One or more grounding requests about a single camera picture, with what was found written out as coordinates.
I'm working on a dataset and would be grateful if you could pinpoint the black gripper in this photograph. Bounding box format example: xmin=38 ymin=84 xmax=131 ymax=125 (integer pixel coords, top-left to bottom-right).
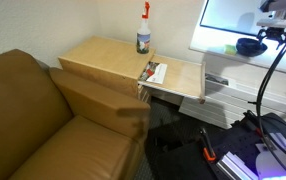
xmin=260 ymin=27 xmax=286 ymax=42

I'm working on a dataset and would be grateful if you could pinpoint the dark blue bowl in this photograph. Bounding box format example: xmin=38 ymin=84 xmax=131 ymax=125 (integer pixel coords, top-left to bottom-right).
xmin=236 ymin=38 xmax=268 ymax=57

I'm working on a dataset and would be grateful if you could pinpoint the yellow sponge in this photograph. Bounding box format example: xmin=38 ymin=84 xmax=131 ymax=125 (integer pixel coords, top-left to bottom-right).
xmin=224 ymin=44 xmax=237 ymax=55

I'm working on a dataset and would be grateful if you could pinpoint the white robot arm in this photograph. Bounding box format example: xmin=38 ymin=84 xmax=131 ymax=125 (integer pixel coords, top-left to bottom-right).
xmin=256 ymin=0 xmax=286 ymax=44

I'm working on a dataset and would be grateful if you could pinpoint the open top wooden drawer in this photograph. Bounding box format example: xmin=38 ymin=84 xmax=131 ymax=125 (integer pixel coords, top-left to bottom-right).
xmin=138 ymin=55 xmax=205 ymax=104

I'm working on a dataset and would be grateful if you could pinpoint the white red brochure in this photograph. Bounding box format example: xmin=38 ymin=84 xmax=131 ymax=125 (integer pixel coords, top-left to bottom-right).
xmin=139 ymin=62 xmax=167 ymax=84

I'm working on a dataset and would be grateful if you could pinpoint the spray bottle red nozzle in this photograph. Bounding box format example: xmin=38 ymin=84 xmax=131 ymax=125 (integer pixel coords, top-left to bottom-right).
xmin=136 ymin=0 xmax=151 ymax=54

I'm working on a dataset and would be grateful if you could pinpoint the orange black clamp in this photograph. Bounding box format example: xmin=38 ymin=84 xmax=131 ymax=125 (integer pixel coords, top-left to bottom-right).
xmin=200 ymin=127 xmax=216 ymax=163

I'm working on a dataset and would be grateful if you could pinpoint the light wood nightstand cabinet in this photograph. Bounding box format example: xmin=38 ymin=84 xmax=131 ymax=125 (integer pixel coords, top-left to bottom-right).
xmin=58 ymin=36 xmax=155 ymax=102

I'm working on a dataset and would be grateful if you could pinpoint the brown leather armchair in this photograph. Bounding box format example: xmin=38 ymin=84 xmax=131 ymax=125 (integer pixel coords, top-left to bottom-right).
xmin=0 ymin=49 xmax=150 ymax=180

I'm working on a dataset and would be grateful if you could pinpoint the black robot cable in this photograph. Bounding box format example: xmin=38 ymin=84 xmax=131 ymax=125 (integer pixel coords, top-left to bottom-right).
xmin=247 ymin=19 xmax=286 ymax=178

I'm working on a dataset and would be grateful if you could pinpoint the white wall radiator heater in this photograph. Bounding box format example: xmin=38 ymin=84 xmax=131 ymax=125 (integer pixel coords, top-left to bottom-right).
xmin=179 ymin=73 xmax=286 ymax=129

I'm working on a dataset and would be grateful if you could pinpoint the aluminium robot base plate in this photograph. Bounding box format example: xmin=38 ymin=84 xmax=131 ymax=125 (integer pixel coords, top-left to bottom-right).
xmin=214 ymin=132 xmax=286 ymax=180

